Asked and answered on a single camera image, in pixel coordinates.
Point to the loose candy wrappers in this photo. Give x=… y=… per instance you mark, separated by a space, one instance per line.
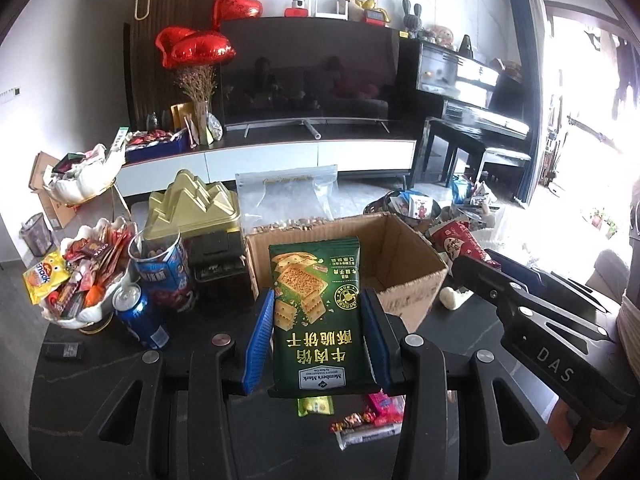
x=365 y=437

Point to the blue tray of red snacks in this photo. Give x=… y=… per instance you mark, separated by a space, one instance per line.
x=160 y=142

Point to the white small stand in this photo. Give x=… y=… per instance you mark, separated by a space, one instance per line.
x=330 y=10

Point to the small white soft lump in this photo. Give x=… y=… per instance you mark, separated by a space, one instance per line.
x=452 y=299

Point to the pink snack packet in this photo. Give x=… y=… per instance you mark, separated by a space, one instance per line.
x=385 y=405

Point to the white shell bowl of snacks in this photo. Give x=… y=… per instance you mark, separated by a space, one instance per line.
x=90 y=280

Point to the clear zip bag of nuts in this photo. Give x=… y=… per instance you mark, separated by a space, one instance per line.
x=285 y=200

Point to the black upright piano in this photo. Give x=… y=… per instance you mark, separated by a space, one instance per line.
x=465 y=90

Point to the grey rabbit figure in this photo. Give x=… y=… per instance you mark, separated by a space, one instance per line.
x=412 y=20

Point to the green yellow snack packet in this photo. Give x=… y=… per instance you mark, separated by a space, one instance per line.
x=315 y=406

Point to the white security camera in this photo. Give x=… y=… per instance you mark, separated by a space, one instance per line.
x=296 y=4

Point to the dark blue curtain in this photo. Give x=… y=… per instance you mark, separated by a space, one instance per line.
x=530 y=85

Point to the pile of mixed packets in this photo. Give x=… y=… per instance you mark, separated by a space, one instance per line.
x=475 y=197

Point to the clear snack tub blue label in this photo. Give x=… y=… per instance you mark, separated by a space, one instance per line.
x=165 y=280

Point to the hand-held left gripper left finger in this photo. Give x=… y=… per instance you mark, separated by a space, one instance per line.
x=257 y=345

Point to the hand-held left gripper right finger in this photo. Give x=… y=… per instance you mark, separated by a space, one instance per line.
x=374 y=345

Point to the brown cardboard box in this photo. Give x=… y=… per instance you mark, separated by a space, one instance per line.
x=400 y=270

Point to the red heart balloon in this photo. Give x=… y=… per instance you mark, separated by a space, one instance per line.
x=237 y=7
x=205 y=52
x=172 y=45

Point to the black metronome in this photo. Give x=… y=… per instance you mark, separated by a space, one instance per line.
x=466 y=47

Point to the red wrapped candy bar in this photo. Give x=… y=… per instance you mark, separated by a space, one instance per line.
x=352 y=421

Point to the green cracker packet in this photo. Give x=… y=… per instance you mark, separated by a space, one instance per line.
x=312 y=320

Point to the white shell bowl of packets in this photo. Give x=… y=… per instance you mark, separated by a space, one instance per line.
x=85 y=180

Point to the plush toys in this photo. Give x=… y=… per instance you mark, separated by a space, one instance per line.
x=442 y=35

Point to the grey mesh waste basket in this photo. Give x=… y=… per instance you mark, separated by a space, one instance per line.
x=36 y=235

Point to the red snack packet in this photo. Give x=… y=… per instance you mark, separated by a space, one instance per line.
x=457 y=242

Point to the black bowl of items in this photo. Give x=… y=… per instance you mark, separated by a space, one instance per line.
x=410 y=207

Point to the gold mountain-shaped tin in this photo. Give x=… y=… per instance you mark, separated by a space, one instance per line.
x=192 y=205

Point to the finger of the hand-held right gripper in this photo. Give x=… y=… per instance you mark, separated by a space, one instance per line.
x=545 y=282
x=492 y=285

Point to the blue drink can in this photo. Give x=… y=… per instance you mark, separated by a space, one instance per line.
x=142 y=320

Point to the black piano bench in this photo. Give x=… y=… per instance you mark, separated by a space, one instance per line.
x=460 y=145

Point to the white television cabinet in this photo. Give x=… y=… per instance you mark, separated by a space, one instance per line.
x=300 y=157

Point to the dried flower bouquet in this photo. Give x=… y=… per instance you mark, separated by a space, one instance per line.
x=197 y=90

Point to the black flat television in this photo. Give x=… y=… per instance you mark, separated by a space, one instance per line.
x=310 y=75

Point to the black remote control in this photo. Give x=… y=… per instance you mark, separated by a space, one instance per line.
x=61 y=351

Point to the black lidded box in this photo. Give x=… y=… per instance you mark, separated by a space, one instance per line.
x=217 y=265

